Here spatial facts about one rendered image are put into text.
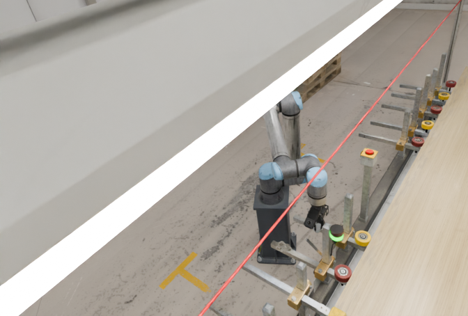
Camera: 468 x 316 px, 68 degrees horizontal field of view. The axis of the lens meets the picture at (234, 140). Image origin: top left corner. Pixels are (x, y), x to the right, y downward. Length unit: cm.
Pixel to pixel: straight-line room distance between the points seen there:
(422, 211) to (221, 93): 207
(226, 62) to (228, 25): 2
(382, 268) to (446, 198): 64
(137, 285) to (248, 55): 302
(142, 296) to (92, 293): 44
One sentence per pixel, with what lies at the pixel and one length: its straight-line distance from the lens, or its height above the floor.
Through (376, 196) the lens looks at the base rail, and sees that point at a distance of 254.
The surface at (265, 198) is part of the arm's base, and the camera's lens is 257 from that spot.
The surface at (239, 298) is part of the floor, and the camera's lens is 287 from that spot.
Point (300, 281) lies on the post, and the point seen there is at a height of 103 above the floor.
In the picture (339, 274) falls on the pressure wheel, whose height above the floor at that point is 91.
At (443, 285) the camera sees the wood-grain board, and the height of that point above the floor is 90.
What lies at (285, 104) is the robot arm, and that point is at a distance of 212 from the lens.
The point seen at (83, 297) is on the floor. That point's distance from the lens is 331.
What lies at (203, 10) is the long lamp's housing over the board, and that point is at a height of 238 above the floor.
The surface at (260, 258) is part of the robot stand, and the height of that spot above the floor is 4.
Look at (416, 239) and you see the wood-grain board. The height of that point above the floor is 90.
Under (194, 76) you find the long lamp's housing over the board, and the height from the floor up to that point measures 235.
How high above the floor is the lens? 242
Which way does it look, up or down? 33 degrees down
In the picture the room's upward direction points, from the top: 10 degrees counter-clockwise
